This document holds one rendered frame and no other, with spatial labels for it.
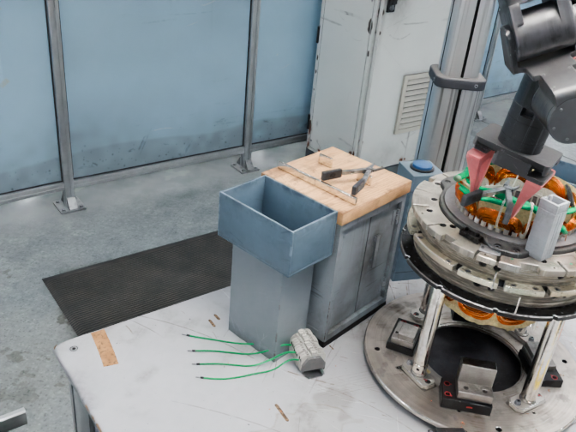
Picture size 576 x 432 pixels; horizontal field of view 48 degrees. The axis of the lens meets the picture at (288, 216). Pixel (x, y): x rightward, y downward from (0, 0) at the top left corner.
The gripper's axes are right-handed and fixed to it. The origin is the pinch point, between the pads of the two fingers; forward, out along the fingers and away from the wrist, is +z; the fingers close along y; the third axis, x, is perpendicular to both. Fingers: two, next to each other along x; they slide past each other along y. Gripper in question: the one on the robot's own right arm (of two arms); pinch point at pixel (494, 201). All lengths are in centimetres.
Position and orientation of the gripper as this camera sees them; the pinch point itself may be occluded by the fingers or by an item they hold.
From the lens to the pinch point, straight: 92.9
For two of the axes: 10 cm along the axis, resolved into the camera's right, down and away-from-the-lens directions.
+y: 7.8, 4.6, -4.2
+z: -1.8, 8.2, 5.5
